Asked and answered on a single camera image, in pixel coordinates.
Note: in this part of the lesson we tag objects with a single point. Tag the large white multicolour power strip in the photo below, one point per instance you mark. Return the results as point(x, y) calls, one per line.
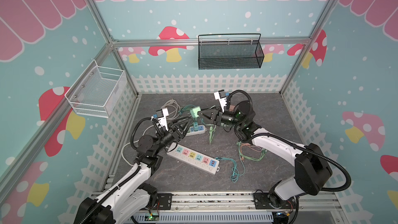
point(193, 158)

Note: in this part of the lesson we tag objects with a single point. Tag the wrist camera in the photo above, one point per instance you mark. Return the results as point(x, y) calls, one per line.
point(161, 117)
point(222, 97)

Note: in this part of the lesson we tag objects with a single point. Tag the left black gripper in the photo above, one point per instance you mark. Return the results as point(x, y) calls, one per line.
point(178, 134)

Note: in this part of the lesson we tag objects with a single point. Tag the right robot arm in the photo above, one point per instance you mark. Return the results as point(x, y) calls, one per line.
point(313, 171)

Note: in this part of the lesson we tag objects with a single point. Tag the small white blue power strip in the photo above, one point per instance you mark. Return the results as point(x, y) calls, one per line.
point(201, 129)

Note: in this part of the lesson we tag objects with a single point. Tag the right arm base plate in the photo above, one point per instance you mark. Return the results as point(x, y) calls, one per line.
point(264, 200)

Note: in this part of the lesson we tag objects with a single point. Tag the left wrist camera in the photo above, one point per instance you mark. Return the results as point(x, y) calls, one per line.
point(161, 117)

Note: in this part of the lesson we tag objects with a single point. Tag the white mesh wall basket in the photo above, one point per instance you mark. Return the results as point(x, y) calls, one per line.
point(97, 91)

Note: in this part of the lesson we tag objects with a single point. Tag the teal charger plug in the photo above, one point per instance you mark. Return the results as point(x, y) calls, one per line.
point(195, 127)

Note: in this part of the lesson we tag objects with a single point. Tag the aluminium front rail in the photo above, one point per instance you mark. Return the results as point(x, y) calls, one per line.
point(238, 207)

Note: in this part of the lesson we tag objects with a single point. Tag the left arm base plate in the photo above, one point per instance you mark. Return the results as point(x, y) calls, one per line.
point(162, 202)

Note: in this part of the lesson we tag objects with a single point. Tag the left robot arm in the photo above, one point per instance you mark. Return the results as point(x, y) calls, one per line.
point(132, 193)

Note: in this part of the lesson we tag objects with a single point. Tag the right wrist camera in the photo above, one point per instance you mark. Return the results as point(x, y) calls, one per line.
point(222, 97)

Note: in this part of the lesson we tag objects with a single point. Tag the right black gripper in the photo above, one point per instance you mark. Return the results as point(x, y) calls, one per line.
point(217, 116)

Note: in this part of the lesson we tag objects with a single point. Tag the black mesh wall basket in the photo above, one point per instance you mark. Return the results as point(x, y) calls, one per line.
point(230, 51)

